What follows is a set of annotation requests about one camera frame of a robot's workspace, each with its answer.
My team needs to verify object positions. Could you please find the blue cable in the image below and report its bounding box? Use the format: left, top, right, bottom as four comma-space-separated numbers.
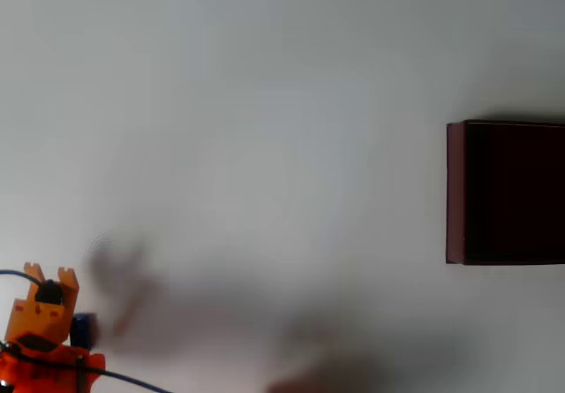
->
0, 268, 174, 393

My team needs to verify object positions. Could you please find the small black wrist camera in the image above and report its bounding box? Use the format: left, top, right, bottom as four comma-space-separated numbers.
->
34, 279, 65, 306

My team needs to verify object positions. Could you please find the orange camera mount bracket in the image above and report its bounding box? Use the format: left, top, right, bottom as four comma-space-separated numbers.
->
23, 261, 81, 315

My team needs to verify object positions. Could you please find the dark red box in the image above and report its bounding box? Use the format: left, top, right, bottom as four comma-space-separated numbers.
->
445, 119, 565, 267

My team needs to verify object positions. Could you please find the blue toy brick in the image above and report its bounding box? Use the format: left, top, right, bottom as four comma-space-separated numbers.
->
70, 313, 101, 351

